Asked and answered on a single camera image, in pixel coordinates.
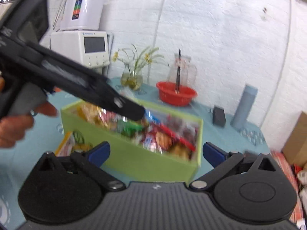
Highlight teal patterned tablecloth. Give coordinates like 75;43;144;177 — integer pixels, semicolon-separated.
1;91;269;229

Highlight green cardboard box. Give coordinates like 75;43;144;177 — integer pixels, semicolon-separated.
61;101;203;183

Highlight small green candy pack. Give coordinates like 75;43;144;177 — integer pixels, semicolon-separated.
116;120;144;138

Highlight clear red-zip date bag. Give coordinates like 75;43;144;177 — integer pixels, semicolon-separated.
163;116;199;152

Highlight brown paper bag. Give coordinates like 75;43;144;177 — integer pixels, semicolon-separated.
282;112;307;167

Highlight glass pitcher with straw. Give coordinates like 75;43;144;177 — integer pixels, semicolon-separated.
167;49;197;94

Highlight white dispenser with screen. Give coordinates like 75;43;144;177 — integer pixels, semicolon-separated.
50;30;110;69

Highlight glass vase with orchid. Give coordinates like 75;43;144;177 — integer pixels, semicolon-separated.
111;44;164;91

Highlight grey-blue thermos bottle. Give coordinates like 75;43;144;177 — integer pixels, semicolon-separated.
230;85;258;131

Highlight blue oreo snack pack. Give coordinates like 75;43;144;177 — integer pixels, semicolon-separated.
144;109;161;125

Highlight yellow noodle snack bag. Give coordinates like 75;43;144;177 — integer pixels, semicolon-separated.
55;131;93;157

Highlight red peanut snack bag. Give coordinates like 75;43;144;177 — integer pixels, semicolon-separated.
141;124;184;154

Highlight red plastic basket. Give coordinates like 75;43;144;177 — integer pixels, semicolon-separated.
156;81;198;107

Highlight white water purifier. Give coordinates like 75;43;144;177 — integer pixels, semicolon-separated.
53;0;105;31

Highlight person's left hand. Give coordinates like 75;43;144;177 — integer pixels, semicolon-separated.
1;102;58;149

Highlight yellow transparent cake pack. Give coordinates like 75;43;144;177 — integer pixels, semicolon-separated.
76;103;107;127

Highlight black rectangular case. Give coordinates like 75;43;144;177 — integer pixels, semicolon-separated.
212;106;226;128

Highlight plaid side tablecloth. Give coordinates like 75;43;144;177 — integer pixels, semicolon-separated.
271;150;307;230

